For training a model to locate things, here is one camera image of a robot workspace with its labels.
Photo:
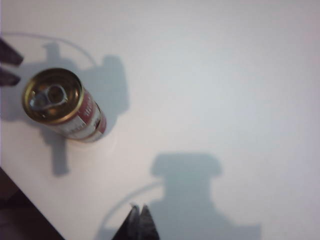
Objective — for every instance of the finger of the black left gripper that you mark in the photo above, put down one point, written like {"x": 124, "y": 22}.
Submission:
{"x": 10, "y": 53}
{"x": 8, "y": 77}

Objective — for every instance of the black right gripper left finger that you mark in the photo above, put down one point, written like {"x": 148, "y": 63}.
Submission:
{"x": 131, "y": 225}

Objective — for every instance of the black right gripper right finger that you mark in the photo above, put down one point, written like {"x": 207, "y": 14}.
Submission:
{"x": 148, "y": 227}

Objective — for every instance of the red tin can gold lid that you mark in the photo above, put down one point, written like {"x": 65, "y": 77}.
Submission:
{"x": 93, "y": 113}
{"x": 101, "y": 126}
{"x": 52, "y": 96}

